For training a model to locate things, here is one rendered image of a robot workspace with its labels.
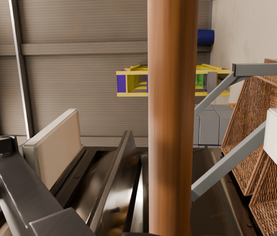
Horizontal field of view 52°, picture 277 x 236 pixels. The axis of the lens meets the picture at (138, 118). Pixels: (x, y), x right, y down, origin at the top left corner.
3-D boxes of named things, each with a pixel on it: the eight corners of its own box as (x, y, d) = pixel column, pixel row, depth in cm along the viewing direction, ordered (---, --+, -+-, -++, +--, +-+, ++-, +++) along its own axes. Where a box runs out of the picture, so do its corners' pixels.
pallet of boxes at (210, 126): (236, 103, 474) (161, 103, 486) (251, 117, 391) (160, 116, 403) (231, 172, 508) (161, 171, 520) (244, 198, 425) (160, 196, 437)
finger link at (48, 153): (43, 201, 14) (28, 200, 14) (82, 147, 21) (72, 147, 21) (35, 145, 13) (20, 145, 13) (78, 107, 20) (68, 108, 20)
